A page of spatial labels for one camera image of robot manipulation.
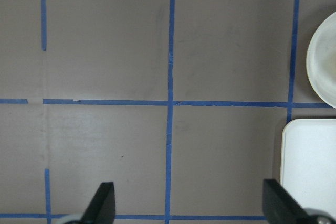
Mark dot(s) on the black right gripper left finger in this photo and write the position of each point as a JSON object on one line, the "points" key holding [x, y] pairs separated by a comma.
{"points": [[102, 208]]}

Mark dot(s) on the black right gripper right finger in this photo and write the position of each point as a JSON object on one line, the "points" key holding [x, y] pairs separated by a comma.
{"points": [[280, 208]]}

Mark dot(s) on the cream rectangular tray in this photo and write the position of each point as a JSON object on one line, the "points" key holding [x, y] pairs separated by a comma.
{"points": [[308, 163]]}

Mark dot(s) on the cream round plate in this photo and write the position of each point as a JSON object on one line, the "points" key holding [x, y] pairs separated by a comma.
{"points": [[320, 61]]}

